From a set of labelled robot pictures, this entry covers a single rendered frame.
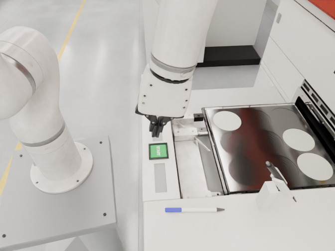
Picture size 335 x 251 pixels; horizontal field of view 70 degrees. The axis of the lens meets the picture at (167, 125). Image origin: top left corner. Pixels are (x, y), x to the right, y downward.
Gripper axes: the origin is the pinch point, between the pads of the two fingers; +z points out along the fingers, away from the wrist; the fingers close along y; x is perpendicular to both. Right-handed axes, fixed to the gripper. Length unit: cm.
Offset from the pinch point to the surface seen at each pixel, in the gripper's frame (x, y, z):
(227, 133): -15.7, -28.5, 16.0
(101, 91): -161, 27, 120
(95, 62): -219, 40, 122
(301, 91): -31, -59, 5
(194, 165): -5.0, -16.2, 20.6
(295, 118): -21, -55, 10
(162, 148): -5.7, -4.8, 14.4
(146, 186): 6.0, 0.1, 15.9
